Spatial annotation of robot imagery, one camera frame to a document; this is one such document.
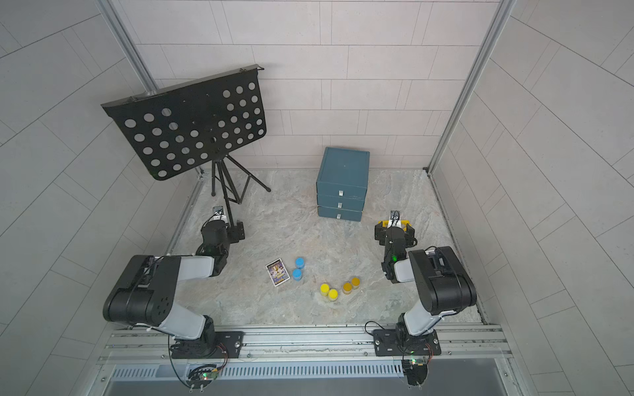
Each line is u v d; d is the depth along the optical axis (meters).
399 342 0.71
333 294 0.79
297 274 0.84
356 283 0.81
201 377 0.65
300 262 0.87
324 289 0.80
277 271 0.84
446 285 0.45
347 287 0.82
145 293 0.44
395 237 0.69
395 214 0.78
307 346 0.72
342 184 0.86
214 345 0.66
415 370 0.68
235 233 0.83
